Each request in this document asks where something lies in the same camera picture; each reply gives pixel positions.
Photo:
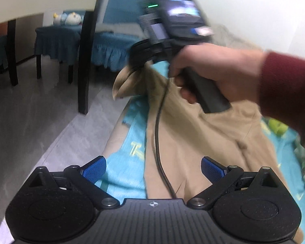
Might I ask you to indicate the person's right hand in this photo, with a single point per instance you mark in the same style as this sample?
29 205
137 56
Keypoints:
218 63

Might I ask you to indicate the grey beige bedding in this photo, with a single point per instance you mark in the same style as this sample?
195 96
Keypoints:
233 36

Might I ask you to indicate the white table with black legs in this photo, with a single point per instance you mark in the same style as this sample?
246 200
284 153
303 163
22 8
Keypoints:
40 0

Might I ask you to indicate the yellow white plush toy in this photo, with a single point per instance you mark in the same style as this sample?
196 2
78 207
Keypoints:
57 19

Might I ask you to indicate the beige bed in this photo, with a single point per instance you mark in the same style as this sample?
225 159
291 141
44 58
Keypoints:
114 137

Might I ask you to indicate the blue printed blanket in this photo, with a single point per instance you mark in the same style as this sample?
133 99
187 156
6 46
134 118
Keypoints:
129 183

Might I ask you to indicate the person's right forearm red sleeve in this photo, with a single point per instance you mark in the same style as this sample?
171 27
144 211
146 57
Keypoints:
287 86

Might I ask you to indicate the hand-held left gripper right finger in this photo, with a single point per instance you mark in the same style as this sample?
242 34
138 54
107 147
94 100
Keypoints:
212 170

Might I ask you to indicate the khaki pants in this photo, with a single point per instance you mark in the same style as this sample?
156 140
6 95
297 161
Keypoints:
203 137

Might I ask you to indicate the green plush toy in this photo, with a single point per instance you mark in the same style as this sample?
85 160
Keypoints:
278 127

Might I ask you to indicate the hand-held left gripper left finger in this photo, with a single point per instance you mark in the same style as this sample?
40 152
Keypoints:
95 169

